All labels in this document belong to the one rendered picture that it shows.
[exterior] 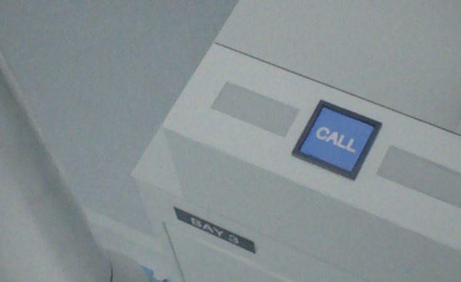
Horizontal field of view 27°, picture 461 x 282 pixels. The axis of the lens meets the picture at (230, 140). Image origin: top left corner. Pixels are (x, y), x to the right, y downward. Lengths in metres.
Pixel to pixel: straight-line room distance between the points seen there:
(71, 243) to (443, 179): 0.37
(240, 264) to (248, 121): 0.25
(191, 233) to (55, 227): 0.52
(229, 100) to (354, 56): 0.22
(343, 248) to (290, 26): 0.28
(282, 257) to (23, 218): 0.49
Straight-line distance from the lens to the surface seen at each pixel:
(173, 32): 2.05
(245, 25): 1.02
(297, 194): 0.78
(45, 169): 0.48
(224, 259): 1.01
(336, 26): 1.01
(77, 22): 2.11
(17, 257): 0.48
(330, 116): 0.78
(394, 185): 0.76
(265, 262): 0.96
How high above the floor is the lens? 1.64
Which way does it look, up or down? 60 degrees down
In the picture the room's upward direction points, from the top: 10 degrees counter-clockwise
